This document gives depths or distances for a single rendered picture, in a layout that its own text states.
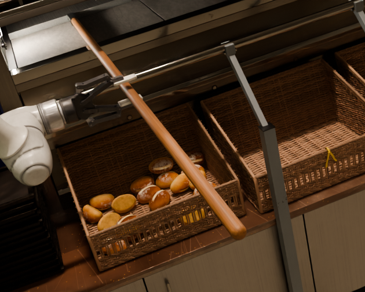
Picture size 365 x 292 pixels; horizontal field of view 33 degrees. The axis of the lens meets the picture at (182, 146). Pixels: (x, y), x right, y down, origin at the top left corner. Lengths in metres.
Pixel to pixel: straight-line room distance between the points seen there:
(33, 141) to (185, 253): 0.74
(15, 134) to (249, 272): 1.04
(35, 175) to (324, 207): 1.10
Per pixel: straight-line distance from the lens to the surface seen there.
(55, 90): 2.35
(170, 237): 2.15
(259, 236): 2.19
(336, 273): 2.46
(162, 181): 2.42
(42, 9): 2.10
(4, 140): 1.60
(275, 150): 1.98
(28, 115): 1.74
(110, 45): 2.32
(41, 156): 1.59
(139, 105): 1.67
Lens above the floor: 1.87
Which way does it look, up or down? 28 degrees down
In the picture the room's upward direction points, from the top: 15 degrees counter-clockwise
